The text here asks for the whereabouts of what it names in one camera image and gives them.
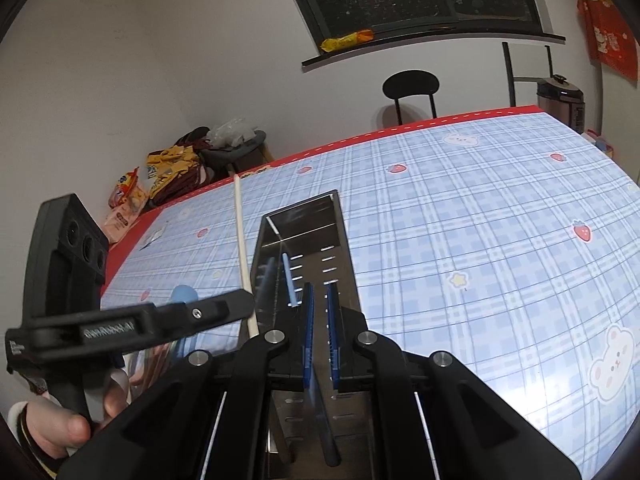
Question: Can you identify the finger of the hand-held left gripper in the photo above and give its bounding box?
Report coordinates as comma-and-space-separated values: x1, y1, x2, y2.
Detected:
150, 290, 257, 333

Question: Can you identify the yellow snack packet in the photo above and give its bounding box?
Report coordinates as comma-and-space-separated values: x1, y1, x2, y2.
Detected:
320, 28, 375, 53

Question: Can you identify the pink snack packet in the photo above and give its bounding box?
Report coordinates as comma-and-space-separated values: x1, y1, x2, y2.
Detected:
103, 205, 146, 245

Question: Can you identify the person's left hand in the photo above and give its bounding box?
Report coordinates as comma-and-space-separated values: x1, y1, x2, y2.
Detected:
22, 367, 132, 461

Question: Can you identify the grey stool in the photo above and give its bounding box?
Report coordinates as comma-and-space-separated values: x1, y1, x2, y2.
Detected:
200, 130, 275, 181

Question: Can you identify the small white paper packet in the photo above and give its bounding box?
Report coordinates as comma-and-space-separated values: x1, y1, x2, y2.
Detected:
140, 227, 168, 251

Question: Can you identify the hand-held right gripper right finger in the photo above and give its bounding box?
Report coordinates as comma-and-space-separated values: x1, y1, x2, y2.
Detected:
326, 282, 583, 480

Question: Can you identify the metal utensil tray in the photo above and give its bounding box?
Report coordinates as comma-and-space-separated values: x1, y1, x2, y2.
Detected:
248, 189, 381, 466

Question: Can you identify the red hanging cloth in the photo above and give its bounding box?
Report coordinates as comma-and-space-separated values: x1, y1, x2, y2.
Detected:
576, 0, 640, 83

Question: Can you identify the tissue box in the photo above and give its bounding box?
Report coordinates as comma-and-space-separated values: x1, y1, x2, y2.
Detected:
580, 129, 615, 158

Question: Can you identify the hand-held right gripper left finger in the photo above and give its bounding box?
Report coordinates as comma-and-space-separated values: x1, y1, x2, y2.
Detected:
57, 282, 318, 480

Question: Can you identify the beige chopstick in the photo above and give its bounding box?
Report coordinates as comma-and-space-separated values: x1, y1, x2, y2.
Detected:
233, 176, 261, 339

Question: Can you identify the black metal chair frame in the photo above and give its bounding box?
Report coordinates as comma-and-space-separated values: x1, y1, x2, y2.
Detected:
502, 41, 555, 108

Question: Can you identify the black round chair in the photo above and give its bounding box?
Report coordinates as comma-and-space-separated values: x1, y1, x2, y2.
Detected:
382, 70, 441, 126

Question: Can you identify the blue chopstick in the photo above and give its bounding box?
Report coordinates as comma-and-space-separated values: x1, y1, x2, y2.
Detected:
282, 253, 343, 466

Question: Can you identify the orange snack bag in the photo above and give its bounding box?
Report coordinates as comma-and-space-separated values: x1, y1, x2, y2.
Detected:
107, 166, 151, 211

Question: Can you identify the blue spoon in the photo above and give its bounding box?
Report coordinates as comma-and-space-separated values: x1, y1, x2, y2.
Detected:
170, 284, 198, 361

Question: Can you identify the person's left forearm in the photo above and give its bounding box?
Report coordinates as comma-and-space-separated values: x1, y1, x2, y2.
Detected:
7, 400, 56, 471

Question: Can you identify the clear plastic bag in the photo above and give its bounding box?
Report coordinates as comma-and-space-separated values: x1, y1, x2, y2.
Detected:
206, 117, 258, 148

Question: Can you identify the rice cooker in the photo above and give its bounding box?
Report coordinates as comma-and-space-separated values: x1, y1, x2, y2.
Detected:
536, 74, 587, 133

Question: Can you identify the black windowsill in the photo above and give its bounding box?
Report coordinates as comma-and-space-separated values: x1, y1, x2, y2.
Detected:
301, 30, 567, 67

